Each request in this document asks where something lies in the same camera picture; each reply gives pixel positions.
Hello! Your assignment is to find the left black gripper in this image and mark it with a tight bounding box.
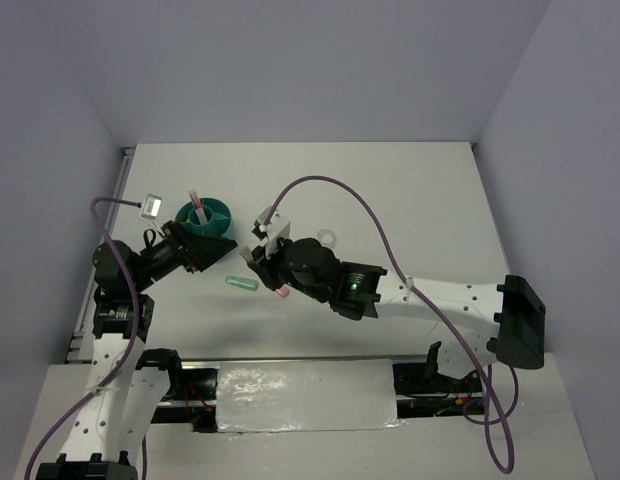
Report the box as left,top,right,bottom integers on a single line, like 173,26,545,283
132,220,237,292

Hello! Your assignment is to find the pink pen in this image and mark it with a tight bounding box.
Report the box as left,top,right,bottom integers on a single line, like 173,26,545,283
189,190,208,225

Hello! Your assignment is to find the grey eraser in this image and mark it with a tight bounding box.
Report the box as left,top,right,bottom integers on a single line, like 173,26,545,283
240,247,253,262

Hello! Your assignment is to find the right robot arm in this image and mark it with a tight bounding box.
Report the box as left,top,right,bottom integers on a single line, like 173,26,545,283
241,238,546,391

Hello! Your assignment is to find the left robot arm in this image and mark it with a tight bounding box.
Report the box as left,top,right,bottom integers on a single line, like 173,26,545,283
24,221,237,479

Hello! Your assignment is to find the green highlighter cap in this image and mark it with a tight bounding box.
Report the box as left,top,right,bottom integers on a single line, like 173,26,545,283
225,276,259,291

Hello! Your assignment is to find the teal round divided container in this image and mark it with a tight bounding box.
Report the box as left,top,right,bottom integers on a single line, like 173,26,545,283
175,197,235,240

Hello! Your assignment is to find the clear tape roll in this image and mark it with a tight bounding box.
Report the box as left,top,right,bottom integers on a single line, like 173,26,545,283
317,229,336,248

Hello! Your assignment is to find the silver foil base cover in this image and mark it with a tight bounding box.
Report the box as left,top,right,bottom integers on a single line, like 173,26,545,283
216,359,400,433

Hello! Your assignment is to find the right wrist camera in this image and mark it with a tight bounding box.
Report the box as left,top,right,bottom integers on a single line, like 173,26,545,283
252,205,291,258

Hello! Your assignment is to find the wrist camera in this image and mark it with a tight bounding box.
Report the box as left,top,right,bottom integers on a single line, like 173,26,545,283
252,205,291,258
139,194,162,221

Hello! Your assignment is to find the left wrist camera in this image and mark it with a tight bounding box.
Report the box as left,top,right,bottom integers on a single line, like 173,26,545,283
139,194,162,221

